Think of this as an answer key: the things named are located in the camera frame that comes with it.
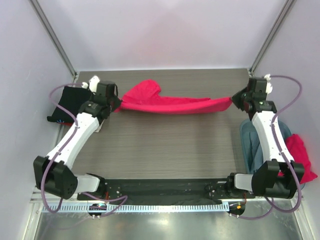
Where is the white t shirt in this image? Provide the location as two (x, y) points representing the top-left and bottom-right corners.
(94, 120), (105, 133)

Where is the black t shirt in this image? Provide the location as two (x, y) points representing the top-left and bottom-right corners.
(47, 86), (91, 124)

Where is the pink t shirt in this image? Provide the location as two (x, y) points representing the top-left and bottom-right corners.
(283, 134), (318, 185)
(117, 79), (233, 115)

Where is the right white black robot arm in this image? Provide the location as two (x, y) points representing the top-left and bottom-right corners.
(225, 74), (305, 199)

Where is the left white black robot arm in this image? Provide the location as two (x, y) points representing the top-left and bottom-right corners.
(33, 76), (122, 200)

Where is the blue plastic basket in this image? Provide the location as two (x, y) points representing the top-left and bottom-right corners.
(240, 119), (317, 185)

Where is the grey blue t shirt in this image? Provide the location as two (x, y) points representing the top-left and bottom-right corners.
(239, 119), (264, 174)

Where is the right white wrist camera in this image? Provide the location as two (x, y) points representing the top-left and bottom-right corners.
(264, 74), (273, 95)

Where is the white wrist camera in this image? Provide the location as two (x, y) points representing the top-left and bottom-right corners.
(264, 74), (273, 95)
(81, 75), (101, 94)

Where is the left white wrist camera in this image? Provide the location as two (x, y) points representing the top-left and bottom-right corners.
(81, 75), (101, 94)

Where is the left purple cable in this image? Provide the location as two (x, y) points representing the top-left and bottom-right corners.
(41, 83), (128, 217)

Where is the purple cable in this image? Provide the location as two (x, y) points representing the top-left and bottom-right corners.
(41, 83), (128, 217)
(231, 74), (303, 220)

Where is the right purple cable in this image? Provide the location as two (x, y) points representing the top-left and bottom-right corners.
(231, 74), (303, 220)

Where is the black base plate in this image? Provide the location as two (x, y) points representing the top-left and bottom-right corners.
(91, 178), (254, 206)

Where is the right aluminium frame post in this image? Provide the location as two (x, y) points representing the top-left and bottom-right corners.
(247, 0), (296, 77)

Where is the aluminium frame post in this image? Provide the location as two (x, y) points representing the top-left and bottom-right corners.
(247, 0), (296, 77)
(29, 0), (77, 79)

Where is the left aluminium frame post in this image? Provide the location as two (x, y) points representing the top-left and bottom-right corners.
(29, 0), (77, 79)

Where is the slotted white cable duct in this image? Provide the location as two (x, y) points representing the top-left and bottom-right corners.
(41, 202), (230, 214)

